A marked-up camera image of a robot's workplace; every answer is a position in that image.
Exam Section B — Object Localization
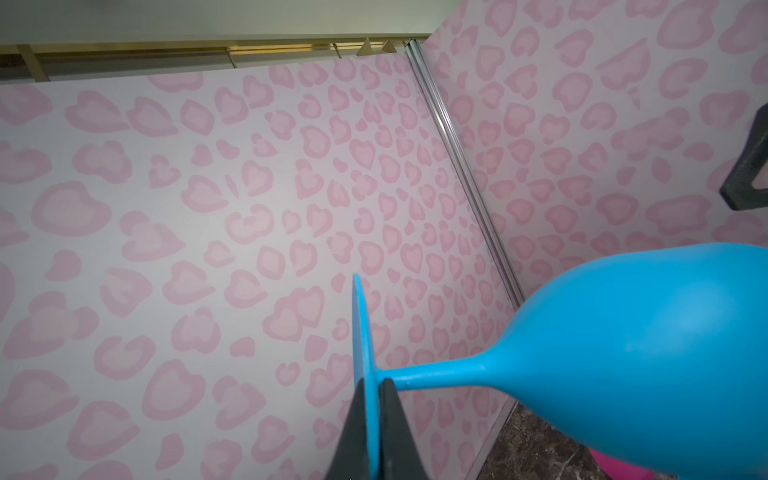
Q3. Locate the blue wine glass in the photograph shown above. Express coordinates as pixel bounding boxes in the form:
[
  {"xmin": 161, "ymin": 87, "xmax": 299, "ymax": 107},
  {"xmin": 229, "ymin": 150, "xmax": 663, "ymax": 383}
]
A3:
[{"xmin": 352, "ymin": 243, "xmax": 767, "ymax": 479}]

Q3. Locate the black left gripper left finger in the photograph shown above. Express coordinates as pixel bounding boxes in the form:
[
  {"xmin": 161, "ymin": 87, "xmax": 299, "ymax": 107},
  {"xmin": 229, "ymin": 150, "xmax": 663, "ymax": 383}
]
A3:
[{"xmin": 324, "ymin": 380, "xmax": 369, "ymax": 480}]

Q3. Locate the right aluminium frame post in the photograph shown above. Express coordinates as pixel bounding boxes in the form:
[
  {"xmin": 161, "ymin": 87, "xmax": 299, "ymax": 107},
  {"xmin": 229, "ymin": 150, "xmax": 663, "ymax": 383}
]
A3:
[{"xmin": 405, "ymin": 39, "xmax": 526, "ymax": 310}]

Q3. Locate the magenta wine glass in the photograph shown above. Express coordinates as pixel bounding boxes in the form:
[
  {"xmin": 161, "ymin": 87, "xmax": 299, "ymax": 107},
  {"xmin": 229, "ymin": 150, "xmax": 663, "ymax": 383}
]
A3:
[{"xmin": 589, "ymin": 449, "xmax": 655, "ymax": 480}]

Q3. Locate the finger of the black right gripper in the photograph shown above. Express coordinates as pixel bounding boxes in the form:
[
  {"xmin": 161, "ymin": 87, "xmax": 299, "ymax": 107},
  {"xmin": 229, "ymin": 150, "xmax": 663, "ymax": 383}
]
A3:
[{"xmin": 719, "ymin": 104, "xmax": 768, "ymax": 210}]

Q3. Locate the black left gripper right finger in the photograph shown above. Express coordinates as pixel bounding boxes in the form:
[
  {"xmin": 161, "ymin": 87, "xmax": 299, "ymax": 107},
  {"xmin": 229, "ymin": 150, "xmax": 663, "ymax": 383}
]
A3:
[{"xmin": 379, "ymin": 379, "xmax": 429, "ymax": 480}]

